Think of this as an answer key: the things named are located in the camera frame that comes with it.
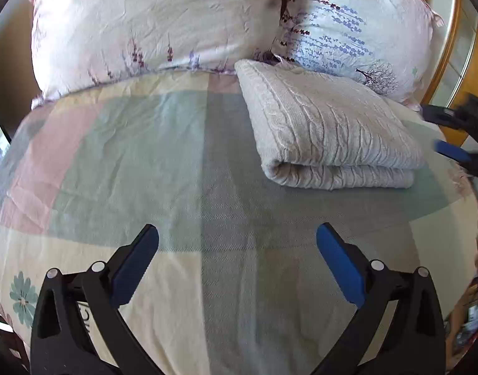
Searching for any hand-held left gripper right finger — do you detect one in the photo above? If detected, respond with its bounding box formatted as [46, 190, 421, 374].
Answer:
[311, 222, 446, 375]

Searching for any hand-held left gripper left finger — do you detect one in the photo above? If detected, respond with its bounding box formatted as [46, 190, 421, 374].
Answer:
[30, 224, 166, 375]

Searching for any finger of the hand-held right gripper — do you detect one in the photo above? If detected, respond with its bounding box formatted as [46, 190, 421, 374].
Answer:
[434, 139, 478, 176]
[422, 103, 467, 130]

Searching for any grey knitted blanket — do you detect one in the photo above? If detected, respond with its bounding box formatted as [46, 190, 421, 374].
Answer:
[235, 59, 426, 191]

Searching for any wooden headboard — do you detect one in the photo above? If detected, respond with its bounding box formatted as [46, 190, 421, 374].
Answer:
[394, 0, 478, 149]

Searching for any pastel checked bed sheet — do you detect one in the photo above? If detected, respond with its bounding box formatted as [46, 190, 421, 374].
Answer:
[0, 69, 478, 375]

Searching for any lavender print pillow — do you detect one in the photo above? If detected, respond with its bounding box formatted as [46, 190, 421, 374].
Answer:
[270, 0, 445, 108]

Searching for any pink floral pillow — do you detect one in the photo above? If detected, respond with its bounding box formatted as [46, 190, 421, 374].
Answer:
[27, 0, 283, 102]

